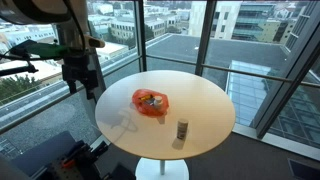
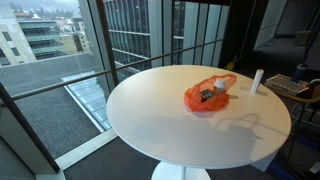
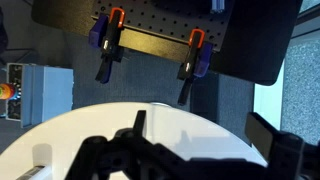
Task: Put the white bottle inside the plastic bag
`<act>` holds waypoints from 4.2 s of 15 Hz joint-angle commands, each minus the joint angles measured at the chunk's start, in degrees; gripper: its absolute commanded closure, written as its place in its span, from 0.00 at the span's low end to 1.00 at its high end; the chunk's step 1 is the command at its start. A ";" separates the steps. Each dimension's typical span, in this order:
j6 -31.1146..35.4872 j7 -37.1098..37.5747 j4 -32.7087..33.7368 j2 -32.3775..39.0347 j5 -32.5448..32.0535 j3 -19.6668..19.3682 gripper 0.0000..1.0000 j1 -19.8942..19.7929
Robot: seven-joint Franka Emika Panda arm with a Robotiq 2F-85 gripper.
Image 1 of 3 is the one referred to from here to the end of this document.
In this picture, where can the yellow black can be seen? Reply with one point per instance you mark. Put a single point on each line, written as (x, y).
(147, 97)

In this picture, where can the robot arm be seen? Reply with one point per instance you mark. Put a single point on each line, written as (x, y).
(75, 43)

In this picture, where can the white-capped bottle in bag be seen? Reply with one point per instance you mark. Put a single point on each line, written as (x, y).
(158, 101)

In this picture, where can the orange plastic bag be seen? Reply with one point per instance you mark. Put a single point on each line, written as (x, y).
(146, 109)

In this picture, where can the white table base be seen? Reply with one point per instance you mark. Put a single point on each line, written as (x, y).
(148, 169)

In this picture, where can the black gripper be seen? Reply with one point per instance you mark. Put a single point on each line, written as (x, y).
(76, 69)

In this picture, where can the white pill bottle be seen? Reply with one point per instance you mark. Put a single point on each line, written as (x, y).
(182, 126)

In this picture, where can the round white table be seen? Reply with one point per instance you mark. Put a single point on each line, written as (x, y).
(205, 105)

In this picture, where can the black equipment with orange button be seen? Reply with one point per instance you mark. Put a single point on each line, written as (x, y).
(77, 164)

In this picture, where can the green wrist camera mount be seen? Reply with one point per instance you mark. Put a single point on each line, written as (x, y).
(43, 50)

